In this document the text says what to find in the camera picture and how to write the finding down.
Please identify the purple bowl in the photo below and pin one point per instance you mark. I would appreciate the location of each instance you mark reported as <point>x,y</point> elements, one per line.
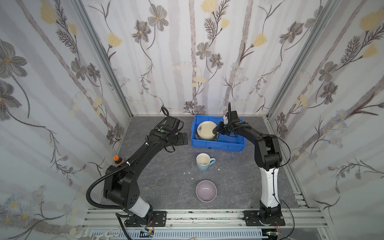
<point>206,191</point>

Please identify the blue plastic bin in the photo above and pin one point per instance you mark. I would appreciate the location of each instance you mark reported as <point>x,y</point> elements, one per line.
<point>223,142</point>

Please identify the brown bottle orange cap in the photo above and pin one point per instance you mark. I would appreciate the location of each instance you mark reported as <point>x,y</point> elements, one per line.
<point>117,160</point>

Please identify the cream floral plate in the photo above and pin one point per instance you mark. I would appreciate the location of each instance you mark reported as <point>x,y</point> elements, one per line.
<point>206,129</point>

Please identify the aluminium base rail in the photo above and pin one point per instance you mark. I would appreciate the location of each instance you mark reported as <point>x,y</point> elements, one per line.
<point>294,224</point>

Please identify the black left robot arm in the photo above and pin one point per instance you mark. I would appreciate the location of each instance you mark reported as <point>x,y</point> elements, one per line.
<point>121,186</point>

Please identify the green patterned small plate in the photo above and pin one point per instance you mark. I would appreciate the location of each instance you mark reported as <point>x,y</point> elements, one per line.
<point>214,138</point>

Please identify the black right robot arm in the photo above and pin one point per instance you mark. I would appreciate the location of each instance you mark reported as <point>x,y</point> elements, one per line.
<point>267,157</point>

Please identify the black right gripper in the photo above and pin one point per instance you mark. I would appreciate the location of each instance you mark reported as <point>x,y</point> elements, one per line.
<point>225,128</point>

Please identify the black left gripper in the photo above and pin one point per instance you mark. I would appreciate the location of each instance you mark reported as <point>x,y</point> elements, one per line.
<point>182,139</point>

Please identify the light blue mug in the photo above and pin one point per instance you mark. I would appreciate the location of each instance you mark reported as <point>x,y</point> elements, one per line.
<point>203,161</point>

